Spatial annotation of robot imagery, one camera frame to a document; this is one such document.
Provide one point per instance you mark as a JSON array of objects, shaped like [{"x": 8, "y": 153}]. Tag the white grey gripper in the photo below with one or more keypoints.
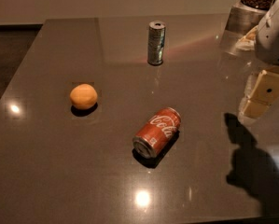
[{"x": 273, "y": 39}]

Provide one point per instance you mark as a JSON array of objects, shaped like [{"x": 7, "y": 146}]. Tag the red coke can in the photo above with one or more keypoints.
[{"x": 152, "y": 138}]

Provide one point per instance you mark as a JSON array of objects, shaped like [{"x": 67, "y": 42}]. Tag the coffee bean dispenser jar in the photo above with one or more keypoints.
[{"x": 244, "y": 15}]

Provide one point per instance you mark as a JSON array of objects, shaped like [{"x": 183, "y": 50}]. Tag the orange fruit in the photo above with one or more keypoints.
[{"x": 83, "y": 96}]

